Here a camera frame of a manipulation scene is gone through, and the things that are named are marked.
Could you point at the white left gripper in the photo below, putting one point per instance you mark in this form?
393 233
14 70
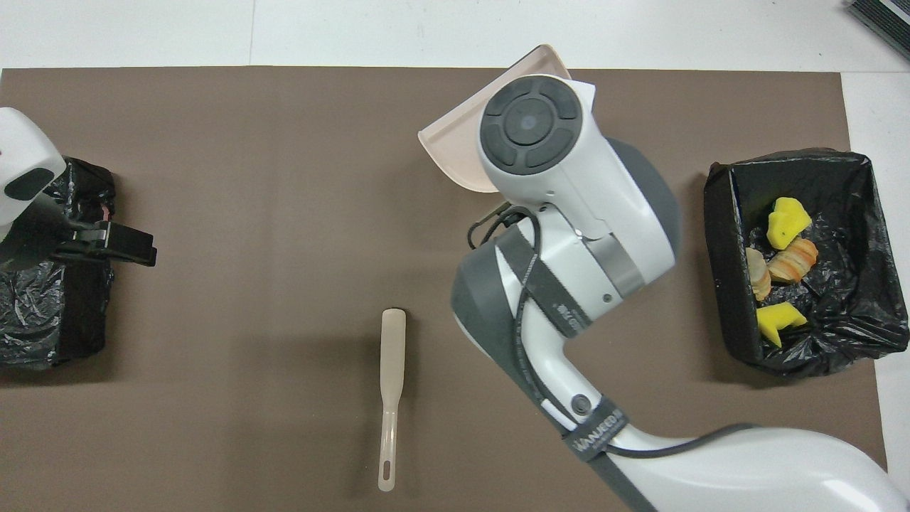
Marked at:
21 153

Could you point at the beige hand brush black bristles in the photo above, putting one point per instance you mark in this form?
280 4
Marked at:
392 355

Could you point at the beige plastic dustpan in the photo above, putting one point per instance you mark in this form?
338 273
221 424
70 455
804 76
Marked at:
458 146

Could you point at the pale bread slice piece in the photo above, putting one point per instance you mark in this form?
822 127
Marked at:
759 277

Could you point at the green and yellow sponge piece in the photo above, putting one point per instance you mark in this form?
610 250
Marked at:
775 316

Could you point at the yellow sponge chunk with dot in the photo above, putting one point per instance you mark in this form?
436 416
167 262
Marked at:
788 220

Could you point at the large striped bread chunk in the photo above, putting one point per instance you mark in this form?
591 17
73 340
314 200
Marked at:
795 262

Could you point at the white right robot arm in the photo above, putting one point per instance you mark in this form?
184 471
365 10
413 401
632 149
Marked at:
569 178

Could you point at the black bag lined bin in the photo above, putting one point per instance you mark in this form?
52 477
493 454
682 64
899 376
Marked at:
853 299
35 320

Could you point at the brown paper table mat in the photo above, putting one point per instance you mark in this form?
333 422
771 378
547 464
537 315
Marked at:
213 142

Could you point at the black ribbed panel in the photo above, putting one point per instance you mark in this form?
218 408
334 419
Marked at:
885 18

